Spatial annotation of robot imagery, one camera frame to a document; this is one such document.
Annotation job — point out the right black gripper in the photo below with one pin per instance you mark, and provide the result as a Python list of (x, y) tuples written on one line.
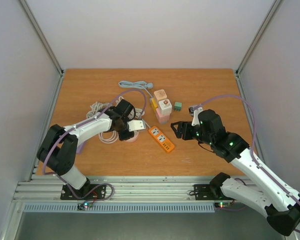
[(186, 130)]

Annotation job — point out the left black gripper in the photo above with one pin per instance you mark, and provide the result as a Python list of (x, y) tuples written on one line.
[(125, 137)]

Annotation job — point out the pink cube adapter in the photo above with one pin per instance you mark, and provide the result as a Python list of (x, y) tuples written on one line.
[(162, 118)]

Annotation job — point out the green cube adapter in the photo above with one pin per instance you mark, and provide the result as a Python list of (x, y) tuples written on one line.
[(177, 106)]

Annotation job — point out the white cube socket adapter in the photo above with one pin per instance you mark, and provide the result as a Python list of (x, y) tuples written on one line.
[(165, 107)]

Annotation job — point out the yellow cube socket adapter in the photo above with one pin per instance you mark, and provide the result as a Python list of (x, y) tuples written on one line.
[(153, 104)]

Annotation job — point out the tan cube adapter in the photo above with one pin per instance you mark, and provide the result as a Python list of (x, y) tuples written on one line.
[(160, 95)]

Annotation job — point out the blue power strip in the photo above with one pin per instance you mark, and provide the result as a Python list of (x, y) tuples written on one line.
[(142, 85)]

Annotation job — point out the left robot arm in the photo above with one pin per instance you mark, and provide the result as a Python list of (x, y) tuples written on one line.
[(59, 147)]

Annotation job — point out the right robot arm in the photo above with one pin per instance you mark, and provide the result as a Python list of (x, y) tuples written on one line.
[(278, 202)]

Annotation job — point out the pink round power strip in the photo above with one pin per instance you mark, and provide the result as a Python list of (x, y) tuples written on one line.
[(110, 139)]

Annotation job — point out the orange power strip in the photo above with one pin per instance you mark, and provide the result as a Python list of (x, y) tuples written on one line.
[(161, 139)]

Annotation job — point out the purple power strip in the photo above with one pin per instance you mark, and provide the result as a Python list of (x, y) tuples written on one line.
[(80, 148)]

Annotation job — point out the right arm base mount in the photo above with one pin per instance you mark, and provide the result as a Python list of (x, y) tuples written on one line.
[(203, 192)]

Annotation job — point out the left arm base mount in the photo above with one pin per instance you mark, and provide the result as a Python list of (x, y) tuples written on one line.
[(94, 192)]

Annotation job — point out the blue cable tray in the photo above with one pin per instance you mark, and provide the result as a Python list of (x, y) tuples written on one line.
[(119, 208)]

